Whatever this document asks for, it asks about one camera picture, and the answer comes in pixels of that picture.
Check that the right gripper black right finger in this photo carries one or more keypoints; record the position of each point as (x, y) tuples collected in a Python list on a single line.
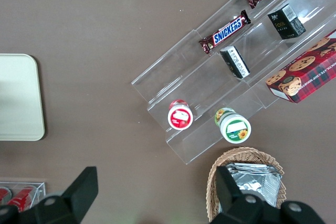
[(233, 203)]

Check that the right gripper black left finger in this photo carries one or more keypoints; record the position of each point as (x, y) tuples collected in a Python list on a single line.
[(76, 197)]

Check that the aluminium foil tray stack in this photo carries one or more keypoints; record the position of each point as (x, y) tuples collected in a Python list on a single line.
[(260, 184)]

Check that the light wicker basket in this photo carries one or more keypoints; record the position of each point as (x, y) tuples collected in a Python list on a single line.
[(249, 155)]

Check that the beige plastic tray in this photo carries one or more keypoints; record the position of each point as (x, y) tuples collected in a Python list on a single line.
[(18, 98)]

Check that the clear acrylic bottle rack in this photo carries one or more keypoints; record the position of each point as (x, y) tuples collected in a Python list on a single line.
[(39, 190)]

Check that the green lid yogurt cup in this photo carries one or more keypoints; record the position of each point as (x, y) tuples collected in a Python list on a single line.
[(235, 128)]

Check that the red lid yogurt cup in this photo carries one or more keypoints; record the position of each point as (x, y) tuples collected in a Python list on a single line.
[(180, 116)]

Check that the clear acrylic step stand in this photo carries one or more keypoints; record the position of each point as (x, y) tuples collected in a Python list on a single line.
[(199, 82)]

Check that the small black carton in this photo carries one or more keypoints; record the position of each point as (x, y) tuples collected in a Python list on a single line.
[(235, 62), (286, 22)]

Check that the red tartan cookie box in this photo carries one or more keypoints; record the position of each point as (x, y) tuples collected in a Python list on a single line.
[(304, 77)]

